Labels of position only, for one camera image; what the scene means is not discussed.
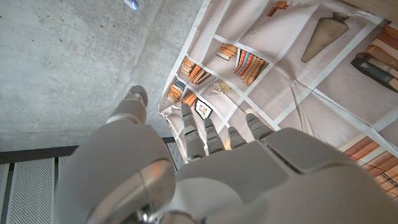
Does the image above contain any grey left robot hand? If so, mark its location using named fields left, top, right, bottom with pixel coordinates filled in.
left=54, top=85, right=398, bottom=224

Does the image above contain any printed bookshelf backdrop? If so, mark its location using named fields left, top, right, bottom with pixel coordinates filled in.
left=157, top=0, right=398, bottom=200

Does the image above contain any perforated partition panel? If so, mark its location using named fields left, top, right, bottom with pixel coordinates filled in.
left=0, top=136, right=187, bottom=224

